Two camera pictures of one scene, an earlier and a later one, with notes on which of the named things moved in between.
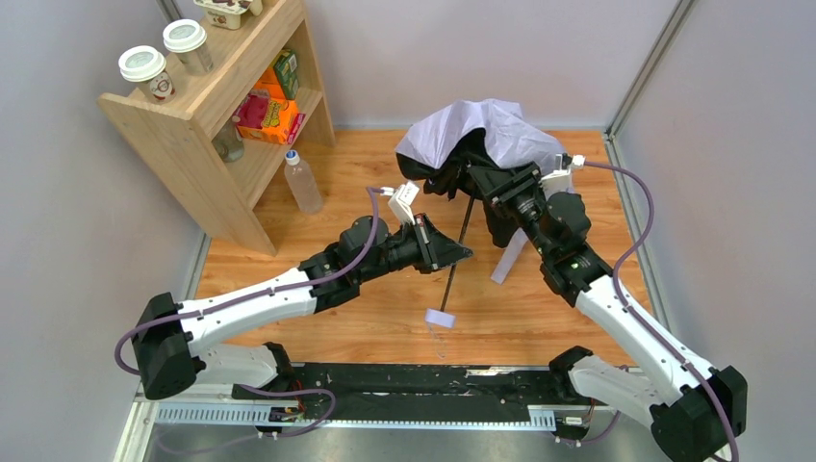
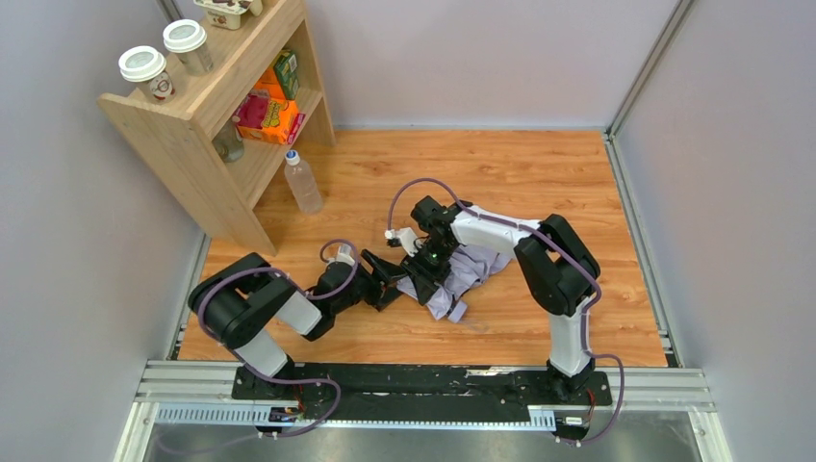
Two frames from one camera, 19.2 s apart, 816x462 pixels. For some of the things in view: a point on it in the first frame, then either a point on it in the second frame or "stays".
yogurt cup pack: x=227 y=13 stays
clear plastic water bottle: x=300 y=179 stays
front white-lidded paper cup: x=145 y=64 stays
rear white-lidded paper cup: x=188 y=38 stays
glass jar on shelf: x=229 y=142 stays
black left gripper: x=427 y=242 -> x=370 y=280
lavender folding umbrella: x=445 y=150 -> x=468 y=267
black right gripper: x=504 y=185 -> x=424 y=272
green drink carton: x=287 y=72 stays
